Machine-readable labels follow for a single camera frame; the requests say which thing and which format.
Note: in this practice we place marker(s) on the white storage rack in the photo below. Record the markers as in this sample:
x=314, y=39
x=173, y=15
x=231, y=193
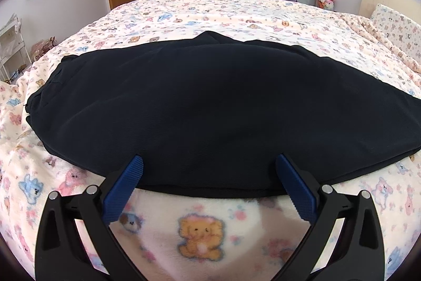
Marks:
x=13, y=47

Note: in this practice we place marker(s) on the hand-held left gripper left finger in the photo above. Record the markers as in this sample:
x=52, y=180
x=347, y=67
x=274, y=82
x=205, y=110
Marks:
x=126, y=182

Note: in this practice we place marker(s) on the black pants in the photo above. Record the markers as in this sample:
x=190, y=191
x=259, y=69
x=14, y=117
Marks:
x=210, y=103

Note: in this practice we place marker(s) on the pinkish clutter pile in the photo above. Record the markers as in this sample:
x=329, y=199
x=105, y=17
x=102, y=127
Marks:
x=42, y=47

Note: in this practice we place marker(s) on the bear printed fleece blanket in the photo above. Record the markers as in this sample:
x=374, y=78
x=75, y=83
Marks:
x=230, y=14

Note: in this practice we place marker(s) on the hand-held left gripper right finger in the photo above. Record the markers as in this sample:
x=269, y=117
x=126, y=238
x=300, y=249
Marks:
x=294, y=184

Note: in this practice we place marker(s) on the bear printed pillow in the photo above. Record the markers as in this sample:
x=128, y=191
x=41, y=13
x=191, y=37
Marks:
x=398, y=24

